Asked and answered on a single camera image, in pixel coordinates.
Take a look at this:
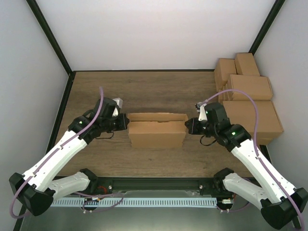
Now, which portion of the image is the brown cardboard box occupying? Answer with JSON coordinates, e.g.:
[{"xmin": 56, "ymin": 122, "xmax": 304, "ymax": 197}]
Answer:
[{"xmin": 128, "ymin": 113, "xmax": 188, "ymax": 148}]

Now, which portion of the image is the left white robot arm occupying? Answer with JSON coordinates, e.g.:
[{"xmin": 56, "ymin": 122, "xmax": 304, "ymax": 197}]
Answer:
[{"xmin": 9, "ymin": 97, "xmax": 129, "ymax": 216}]

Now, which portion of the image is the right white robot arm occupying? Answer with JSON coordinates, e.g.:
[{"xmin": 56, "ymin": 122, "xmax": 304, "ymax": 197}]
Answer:
[{"xmin": 185, "ymin": 102, "xmax": 308, "ymax": 230}]

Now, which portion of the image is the large front cardboard box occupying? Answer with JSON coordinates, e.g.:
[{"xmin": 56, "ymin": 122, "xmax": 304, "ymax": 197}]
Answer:
[{"xmin": 223, "ymin": 101, "xmax": 283, "ymax": 138}]

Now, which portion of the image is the rear left cardboard box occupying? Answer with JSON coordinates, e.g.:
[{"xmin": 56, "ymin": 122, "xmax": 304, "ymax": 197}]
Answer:
[{"xmin": 214, "ymin": 58, "xmax": 237, "ymax": 91}]

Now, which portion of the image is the bottom stacked cardboard box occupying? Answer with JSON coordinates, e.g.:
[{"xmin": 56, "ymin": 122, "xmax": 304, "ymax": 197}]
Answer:
[{"xmin": 256, "ymin": 138, "xmax": 274, "ymax": 145}]

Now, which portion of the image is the middle folded cardboard box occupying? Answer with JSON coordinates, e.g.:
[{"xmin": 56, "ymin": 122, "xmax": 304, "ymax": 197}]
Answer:
[{"xmin": 227, "ymin": 74, "xmax": 273, "ymax": 101}]

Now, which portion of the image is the rear right cardboard box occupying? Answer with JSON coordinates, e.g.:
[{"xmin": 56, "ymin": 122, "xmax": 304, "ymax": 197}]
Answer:
[{"xmin": 234, "ymin": 53, "xmax": 260, "ymax": 76}]

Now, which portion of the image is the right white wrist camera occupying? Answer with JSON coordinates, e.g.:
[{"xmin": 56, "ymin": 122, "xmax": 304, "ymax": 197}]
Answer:
[{"xmin": 195, "ymin": 102, "xmax": 207, "ymax": 121}]

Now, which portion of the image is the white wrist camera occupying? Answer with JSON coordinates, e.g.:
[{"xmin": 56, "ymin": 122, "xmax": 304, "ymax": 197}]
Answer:
[
  {"xmin": 112, "ymin": 98, "xmax": 123, "ymax": 117},
  {"xmin": 195, "ymin": 102, "xmax": 207, "ymax": 121}
]

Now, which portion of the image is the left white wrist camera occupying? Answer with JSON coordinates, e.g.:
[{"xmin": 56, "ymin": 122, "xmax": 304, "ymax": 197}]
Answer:
[{"xmin": 112, "ymin": 98, "xmax": 123, "ymax": 117}]

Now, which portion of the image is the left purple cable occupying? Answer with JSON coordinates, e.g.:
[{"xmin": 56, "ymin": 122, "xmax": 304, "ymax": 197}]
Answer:
[{"xmin": 9, "ymin": 86, "xmax": 125, "ymax": 219}]

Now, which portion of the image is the purple cable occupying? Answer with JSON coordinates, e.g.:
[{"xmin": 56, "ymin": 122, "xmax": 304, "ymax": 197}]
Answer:
[
  {"xmin": 201, "ymin": 89, "xmax": 305, "ymax": 229},
  {"xmin": 9, "ymin": 86, "xmax": 125, "ymax": 219}
]

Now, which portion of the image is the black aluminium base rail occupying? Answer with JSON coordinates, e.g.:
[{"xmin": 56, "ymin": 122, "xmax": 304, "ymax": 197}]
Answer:
[{"xmin": 95, "ymin": 177, "xmax": 218, "ymax": 195}]

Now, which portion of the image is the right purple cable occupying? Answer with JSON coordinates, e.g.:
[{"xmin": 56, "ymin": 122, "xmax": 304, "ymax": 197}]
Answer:
[{"xmin": 201, "ymin": 89, "xmax": 305, "ymax": 229}]

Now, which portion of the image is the light blue slotted cable duct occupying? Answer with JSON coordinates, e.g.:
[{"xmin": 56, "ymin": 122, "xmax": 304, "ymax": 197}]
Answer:
[{"xmin": 52, "ymin": 197, "xmax": 217, "ymax": 208}]

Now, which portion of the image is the left black frame post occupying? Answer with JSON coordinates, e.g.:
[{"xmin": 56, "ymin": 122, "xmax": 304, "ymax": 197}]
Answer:
[{"xmin": 26, "ymin": 0, "xmax": 73, "ymax": 74}]

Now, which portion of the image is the black frame post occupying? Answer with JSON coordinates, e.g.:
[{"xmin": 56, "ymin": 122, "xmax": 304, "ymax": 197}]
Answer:
[
  {"xmin": 249, "ymin": 0, "xmax": 285, "ymax": 55},
  {"xmin": 26, "ymin": 0, "xmax": 73, "ymax": 74}
]

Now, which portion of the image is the right black frame post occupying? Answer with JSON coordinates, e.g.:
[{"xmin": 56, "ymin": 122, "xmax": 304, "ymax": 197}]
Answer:
[{"xmin": 249, "ymin": 0, "xmax": 285, "ymax": 55}]

